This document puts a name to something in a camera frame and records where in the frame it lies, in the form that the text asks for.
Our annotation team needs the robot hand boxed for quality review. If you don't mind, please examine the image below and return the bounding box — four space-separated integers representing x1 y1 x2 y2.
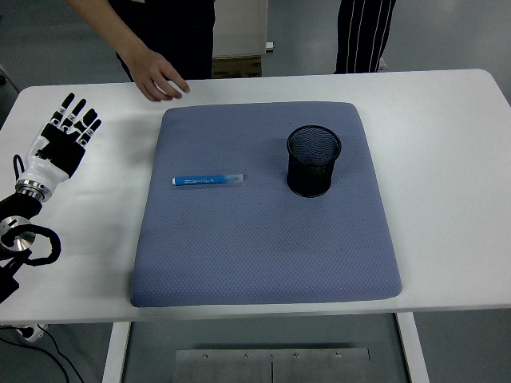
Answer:
18 92 103 193

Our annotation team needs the blue marker with clear cap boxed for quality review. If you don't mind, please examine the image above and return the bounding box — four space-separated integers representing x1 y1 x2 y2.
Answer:
171 173 245 188

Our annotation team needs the black mesh pen holder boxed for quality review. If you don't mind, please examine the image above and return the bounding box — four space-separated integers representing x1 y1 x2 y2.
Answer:
286 124 343 199

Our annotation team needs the white power strip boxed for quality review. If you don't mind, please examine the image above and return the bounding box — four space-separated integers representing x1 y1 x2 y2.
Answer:
15 323 49 343

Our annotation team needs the person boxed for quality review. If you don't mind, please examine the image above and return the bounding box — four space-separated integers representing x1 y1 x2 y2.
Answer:
107 0 216 81
334 0 398 75

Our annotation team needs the white table leg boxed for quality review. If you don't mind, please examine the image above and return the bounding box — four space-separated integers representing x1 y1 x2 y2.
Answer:
101 321 132 383
394 312 430 383

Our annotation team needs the brown cardboard box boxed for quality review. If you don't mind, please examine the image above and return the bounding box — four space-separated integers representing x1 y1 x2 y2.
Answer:
211 55 263 79

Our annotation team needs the blue-grey quilted mat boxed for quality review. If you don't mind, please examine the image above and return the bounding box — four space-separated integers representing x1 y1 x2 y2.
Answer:
130 101 403 308

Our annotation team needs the grey metal plate with screws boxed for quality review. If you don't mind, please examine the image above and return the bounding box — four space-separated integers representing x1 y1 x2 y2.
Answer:
174 347 371 383

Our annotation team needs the black floor cable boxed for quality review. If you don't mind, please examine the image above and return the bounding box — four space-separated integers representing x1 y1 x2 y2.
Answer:
0 325 85 383

